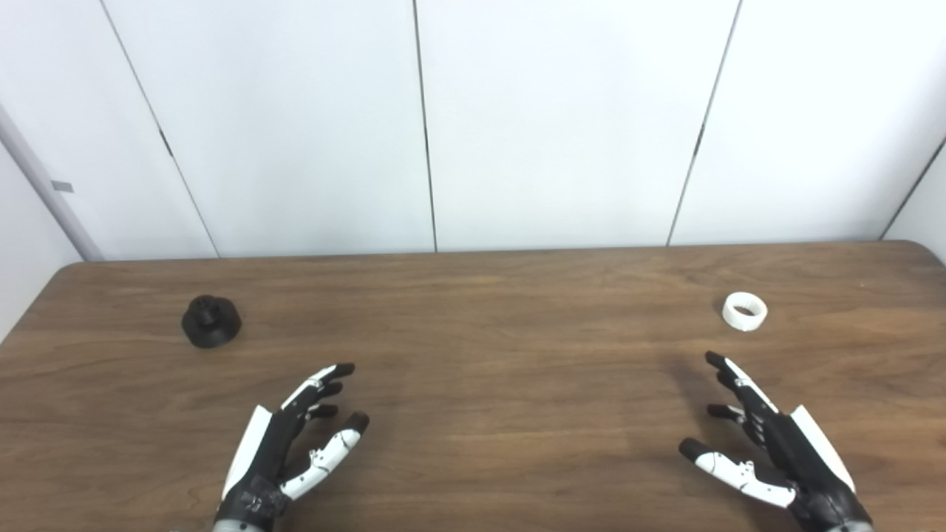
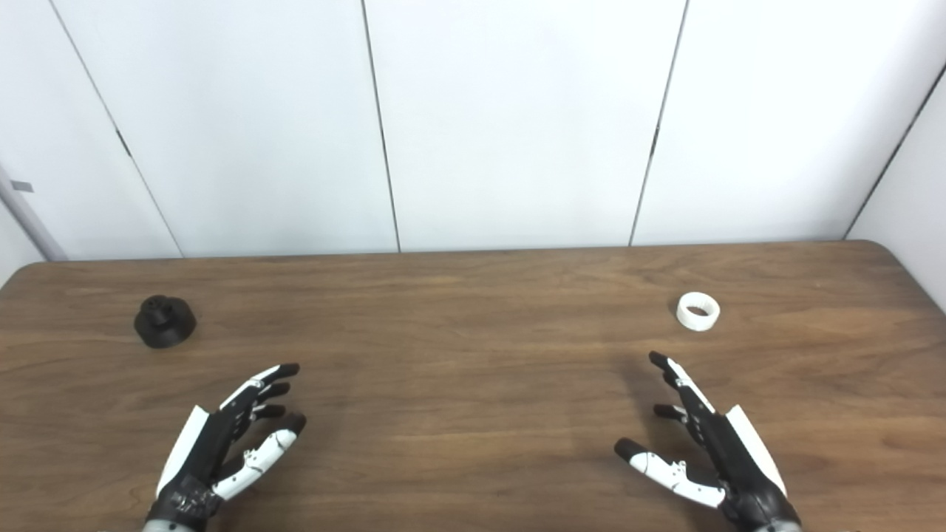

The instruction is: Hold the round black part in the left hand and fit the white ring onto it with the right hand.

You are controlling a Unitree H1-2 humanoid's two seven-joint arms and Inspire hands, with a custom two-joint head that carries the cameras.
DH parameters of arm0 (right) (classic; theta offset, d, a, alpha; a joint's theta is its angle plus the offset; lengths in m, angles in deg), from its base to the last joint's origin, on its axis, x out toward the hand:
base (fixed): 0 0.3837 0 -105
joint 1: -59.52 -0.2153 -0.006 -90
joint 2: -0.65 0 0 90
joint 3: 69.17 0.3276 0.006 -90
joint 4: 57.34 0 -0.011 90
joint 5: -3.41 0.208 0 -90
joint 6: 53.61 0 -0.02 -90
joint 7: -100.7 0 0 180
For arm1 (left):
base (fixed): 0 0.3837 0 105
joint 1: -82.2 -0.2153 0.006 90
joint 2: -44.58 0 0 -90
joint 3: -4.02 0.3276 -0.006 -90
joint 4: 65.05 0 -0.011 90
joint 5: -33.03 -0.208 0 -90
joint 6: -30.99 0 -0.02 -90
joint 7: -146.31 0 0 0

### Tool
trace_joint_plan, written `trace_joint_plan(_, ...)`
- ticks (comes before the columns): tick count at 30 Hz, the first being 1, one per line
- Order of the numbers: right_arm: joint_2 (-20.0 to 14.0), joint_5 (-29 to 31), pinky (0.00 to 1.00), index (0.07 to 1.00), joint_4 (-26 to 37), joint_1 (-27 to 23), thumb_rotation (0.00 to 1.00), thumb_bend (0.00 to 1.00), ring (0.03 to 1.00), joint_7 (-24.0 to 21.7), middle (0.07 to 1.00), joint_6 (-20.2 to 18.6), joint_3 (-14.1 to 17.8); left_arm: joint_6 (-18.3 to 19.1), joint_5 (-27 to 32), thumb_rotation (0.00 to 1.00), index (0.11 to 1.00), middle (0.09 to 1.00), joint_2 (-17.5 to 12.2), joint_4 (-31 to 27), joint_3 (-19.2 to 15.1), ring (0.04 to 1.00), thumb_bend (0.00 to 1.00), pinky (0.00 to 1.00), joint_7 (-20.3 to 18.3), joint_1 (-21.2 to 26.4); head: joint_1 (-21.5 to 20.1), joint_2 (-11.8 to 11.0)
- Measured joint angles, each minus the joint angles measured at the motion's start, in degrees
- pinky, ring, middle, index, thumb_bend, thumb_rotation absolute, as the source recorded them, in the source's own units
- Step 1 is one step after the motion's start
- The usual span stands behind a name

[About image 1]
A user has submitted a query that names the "grey wall corner post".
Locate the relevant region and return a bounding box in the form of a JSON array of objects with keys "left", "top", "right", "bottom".
[{"left": 0, "top": 103, "right": 104, "bottom": 262}]

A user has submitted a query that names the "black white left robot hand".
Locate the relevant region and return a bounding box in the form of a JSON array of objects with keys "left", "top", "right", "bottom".
[{"left": 213, "top": 362, "right": 370, "bottom": 527}]

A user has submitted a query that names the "round black plastic part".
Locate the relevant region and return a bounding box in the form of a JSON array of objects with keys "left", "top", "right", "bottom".
[{"left": 181, "top": 294, "right": 242, "bottom": 349}]

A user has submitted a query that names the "white toothed plastic ring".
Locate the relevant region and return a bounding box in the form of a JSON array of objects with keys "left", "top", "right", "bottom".
[{"left": 721, "top": 292, "right": 768, "bottom": 332}]

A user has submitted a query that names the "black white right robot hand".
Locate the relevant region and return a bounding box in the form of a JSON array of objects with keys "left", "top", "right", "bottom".
[{"left": 678, "top": 350, "right": 874, "bottom": 529}]

